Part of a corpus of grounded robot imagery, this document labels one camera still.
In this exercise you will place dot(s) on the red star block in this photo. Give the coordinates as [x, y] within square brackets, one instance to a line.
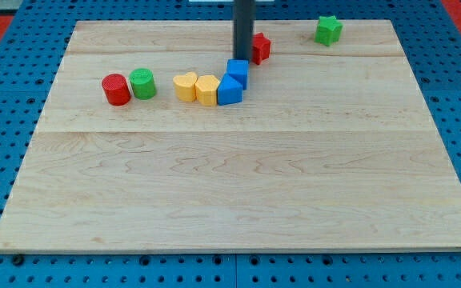
[261, 48]

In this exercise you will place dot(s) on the green star block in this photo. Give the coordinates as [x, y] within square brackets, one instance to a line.
[328, 30]

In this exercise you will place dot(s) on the blue triangular block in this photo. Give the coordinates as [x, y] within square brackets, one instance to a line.
[229, 91]

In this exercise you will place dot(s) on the yellow hexagon block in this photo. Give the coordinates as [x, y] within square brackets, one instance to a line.
[206, 90]

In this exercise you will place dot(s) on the yellow heart block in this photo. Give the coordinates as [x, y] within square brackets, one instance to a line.
[184, 86]

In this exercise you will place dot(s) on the blue cube block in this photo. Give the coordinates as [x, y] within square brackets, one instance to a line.
[238, 69]

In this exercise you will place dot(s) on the light wooden board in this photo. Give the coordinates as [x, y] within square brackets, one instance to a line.
[332, 150]

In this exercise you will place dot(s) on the green cylinder block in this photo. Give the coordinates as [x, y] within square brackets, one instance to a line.
[142, 83]

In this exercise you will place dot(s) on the red cylinder block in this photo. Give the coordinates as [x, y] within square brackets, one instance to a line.
[116, 89]

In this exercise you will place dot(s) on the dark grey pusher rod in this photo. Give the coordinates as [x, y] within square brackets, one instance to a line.
[243, 28]

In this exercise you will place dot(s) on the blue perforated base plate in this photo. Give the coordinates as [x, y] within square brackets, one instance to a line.
[30, 53]

